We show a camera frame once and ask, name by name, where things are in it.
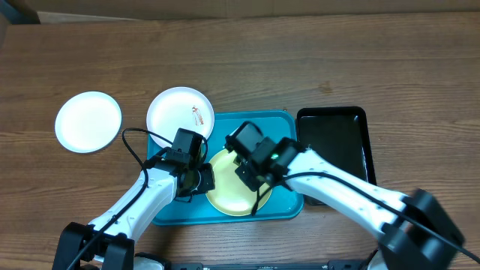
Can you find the yellow plate with sauce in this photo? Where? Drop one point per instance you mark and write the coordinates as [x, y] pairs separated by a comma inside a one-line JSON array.
[[230, 195]]

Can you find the teal plastic tray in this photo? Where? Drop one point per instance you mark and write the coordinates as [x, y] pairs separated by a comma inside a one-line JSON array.
[[282, 204]]

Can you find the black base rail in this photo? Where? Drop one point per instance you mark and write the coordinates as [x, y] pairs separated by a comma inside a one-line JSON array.
[[262, 266]]

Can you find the white plate with sauce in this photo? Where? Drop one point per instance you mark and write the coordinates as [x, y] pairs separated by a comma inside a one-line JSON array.
[[88, 122]]

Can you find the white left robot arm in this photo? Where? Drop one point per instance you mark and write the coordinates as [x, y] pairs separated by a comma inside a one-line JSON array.
[[111, 237]]

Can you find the black water tray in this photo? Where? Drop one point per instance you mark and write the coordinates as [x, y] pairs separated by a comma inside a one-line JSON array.
[[339, 134]]

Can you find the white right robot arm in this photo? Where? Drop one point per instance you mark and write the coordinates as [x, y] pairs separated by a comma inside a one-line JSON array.
[[413, 232]]

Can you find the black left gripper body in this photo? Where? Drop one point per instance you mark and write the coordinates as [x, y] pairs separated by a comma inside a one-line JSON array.
[[204, 181]]

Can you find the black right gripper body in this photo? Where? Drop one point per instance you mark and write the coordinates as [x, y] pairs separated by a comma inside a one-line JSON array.
[[256, 178]]

